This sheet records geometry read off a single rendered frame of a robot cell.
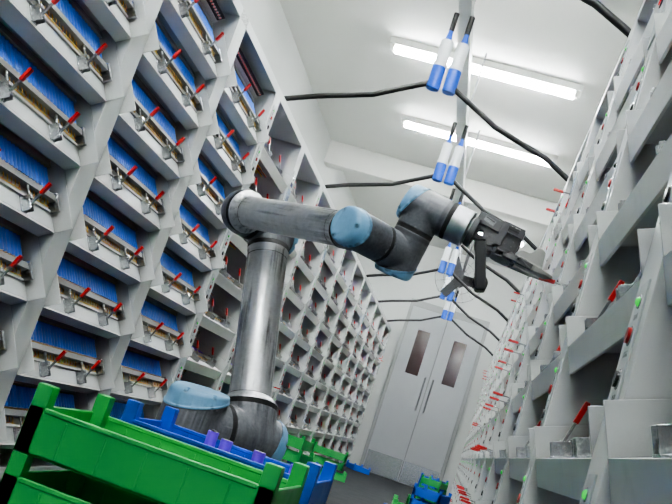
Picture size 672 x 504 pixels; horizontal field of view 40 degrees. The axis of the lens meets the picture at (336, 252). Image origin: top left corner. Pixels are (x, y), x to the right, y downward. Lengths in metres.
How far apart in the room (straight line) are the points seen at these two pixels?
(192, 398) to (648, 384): 1.49
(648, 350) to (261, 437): 1.57
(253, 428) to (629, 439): 1.55
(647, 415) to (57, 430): 0.63
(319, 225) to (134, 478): 1.17
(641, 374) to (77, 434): 0.61
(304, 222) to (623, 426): 1.43
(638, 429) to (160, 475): 0.51
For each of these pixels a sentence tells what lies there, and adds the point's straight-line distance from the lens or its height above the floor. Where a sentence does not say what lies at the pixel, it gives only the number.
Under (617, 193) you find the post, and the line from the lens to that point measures 1.64.
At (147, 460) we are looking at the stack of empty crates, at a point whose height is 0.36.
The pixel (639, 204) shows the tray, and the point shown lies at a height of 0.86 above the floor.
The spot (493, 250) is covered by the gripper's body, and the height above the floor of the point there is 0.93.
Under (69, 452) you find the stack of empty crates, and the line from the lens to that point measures 1.10.
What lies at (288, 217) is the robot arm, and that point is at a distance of 2.24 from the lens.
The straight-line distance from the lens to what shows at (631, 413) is 0.86.
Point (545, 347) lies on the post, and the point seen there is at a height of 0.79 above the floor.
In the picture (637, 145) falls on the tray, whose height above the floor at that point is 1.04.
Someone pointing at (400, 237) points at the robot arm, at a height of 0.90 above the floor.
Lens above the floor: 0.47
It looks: 10 degrees up
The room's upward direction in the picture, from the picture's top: 19 degrees clockwise
